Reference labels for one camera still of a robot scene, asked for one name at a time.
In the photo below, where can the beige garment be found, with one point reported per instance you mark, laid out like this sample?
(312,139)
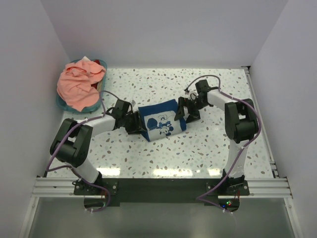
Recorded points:
(99,86)

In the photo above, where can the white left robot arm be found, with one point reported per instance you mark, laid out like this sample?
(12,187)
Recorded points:
(70,147)

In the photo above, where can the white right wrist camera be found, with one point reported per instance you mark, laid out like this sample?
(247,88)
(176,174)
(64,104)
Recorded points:
(192,95)

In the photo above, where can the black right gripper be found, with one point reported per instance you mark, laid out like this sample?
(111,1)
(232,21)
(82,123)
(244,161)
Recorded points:
(186,109)

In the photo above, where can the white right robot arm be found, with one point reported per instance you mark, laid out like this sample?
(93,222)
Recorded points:
(242,123)

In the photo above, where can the dark blue t shirt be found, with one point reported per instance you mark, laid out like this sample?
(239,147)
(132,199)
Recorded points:
(159,120)

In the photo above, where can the teal plastic laundry basket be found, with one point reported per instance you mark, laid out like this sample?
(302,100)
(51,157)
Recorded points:
(62,104)

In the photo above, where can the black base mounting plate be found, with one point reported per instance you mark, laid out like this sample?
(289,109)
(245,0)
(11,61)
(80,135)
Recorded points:
(115,191)

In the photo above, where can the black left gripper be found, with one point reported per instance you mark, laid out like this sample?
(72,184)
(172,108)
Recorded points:
(136,122)

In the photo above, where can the pink t shirt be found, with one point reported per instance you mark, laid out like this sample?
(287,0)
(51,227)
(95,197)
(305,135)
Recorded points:
(75,84)

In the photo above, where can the aluminium frame rail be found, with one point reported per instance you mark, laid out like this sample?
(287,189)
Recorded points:
(258,188)

